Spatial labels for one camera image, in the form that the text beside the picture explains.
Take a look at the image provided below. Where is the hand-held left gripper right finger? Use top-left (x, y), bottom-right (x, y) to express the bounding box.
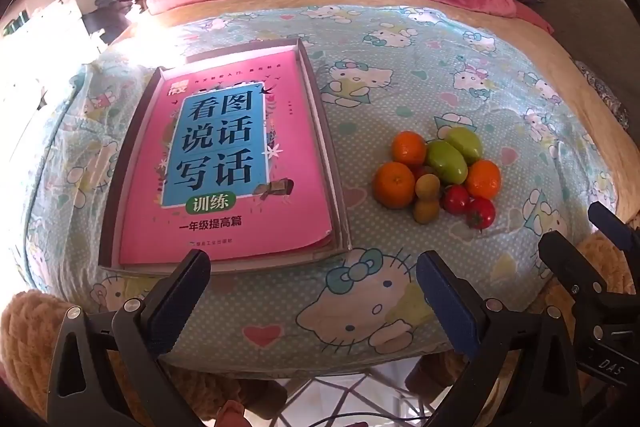
top-left (416, 249), bottom-right (583, 427)

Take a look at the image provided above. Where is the cat print blanket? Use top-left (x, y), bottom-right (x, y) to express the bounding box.
top-left (10, 4), bottom-right (621, 368)

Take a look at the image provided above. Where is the small yellow-brown fruit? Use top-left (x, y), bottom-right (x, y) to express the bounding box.
top-left (413, 197), bottom-right (441, 225)
top-left (415, 173), bottom-right (441, 200)

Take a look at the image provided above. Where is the white dresser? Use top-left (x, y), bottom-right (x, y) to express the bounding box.
top-left (0, 0), bottom-right (83, 52)

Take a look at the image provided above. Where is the orange mandarin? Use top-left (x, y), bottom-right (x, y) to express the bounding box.
top-left (466, 159), bottom-right (502, 200)
top-left (391, 131), bottom-right (427, 166)
top-left (373, 162), bottom-right (417, 208)

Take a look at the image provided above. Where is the dark floral cloth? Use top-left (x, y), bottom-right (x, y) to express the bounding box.
top-left (575, 59), bottom-right (631, 130)

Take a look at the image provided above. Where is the pink book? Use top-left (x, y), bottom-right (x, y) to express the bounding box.
top-left (98, 38), bottom-right (352, 277)
top-left (120, 64), bottom-right (335, 265)

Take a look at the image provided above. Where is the black chair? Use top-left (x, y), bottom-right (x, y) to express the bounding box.
top-left (82, 9), bottom-right (131, 45)

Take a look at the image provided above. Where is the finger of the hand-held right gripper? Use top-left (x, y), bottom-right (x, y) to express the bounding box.
top-left (538, 231), bottom-right (613, 348)
top-left (588, 202), bottom-right (640, 253)

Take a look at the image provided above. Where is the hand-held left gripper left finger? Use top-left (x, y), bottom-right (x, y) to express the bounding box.
top-left (35, 249), bottom-right (212, 427)

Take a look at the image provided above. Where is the metal rack frame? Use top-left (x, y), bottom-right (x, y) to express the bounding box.
top-left (270, 357), bottom-right (476, 427)

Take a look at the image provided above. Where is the green oval fruit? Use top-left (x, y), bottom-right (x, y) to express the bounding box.
top-left (425, 140), bottom-right (469, 186)
top-left (445, 127), bottom-right (485, 164)

